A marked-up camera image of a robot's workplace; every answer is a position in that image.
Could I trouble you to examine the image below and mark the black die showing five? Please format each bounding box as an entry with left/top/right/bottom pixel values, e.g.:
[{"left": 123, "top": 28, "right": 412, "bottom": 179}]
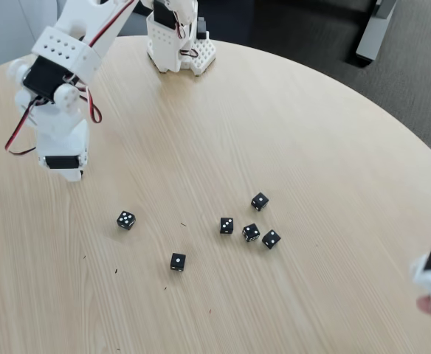
[{"left": 116, "top": 210, "right": 137, "bottom": 232}]

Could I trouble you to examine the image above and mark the white cabinet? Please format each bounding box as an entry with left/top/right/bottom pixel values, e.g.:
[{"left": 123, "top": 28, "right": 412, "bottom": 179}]
[{"left": 0, "top": 0, "right": 72, "bottom": 74}]

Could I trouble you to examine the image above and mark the black chair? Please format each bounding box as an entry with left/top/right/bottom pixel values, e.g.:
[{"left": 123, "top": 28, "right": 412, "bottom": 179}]
[{"left": 117, "top": 0, "right": 154, "bottom": 38}]

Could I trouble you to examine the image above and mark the black die showing one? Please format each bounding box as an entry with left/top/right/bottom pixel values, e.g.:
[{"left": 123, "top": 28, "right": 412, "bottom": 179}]
[
  {"left": 170, "top": 252, "right": 187, "bottom": 274},
  {"left": 250, "top": 192, "right": 270, "bottom": 212}
]

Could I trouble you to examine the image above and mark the black die showing two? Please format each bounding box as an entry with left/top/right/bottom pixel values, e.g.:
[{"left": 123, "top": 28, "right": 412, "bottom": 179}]
[
  {"left": 241, "top": 223, "right": 261, "bottom": 243},
  {"left": 261, "top": 229, "right": 282, "bottom": 250}
]

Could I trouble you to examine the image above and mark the grey desk leg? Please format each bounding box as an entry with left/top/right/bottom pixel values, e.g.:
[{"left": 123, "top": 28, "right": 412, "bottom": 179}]
[{"left": 355, "top": 0, "right": 399, "bottom": 68}]

